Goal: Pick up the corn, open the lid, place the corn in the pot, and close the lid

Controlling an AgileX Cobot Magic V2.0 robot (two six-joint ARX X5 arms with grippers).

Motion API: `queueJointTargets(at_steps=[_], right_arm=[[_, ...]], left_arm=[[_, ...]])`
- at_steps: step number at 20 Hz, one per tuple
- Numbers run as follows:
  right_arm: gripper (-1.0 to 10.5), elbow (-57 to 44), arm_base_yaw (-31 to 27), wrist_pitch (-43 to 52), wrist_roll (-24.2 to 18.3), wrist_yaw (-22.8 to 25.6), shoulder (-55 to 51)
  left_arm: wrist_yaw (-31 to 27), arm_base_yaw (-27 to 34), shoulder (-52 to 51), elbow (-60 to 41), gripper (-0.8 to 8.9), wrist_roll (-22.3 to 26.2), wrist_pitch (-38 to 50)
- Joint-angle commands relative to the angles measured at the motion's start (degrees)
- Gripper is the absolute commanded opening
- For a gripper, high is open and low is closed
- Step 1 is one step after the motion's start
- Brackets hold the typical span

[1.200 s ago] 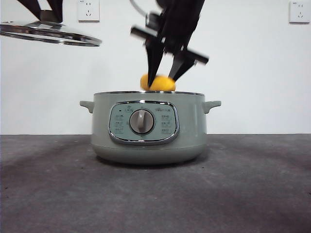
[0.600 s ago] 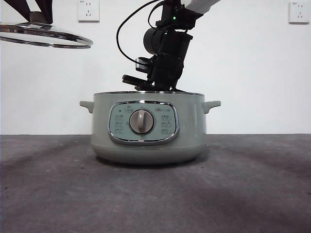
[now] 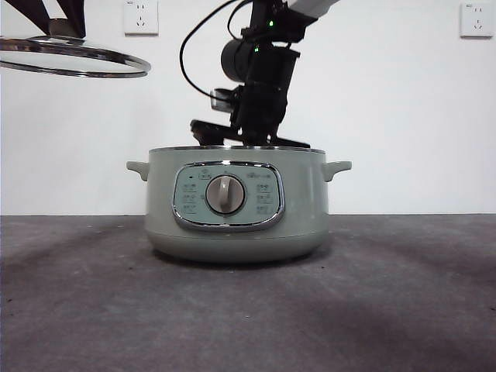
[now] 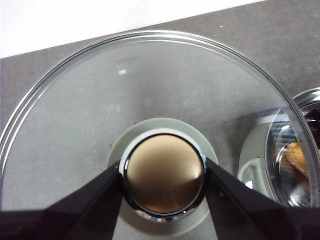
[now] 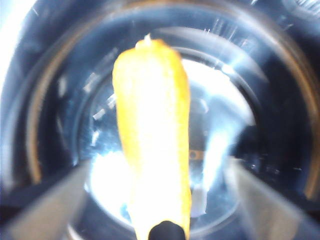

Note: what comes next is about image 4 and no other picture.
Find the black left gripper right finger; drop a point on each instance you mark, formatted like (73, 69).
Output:
(250, 215)

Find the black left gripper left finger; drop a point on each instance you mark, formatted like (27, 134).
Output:
(75, 217)

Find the yellow corn cob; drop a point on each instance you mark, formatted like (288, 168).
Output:
(297, 157)

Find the glass lid with green knob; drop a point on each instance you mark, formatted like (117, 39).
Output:
(165, 172)

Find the sage green electric cooking pot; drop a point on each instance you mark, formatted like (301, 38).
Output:
(311, 100)

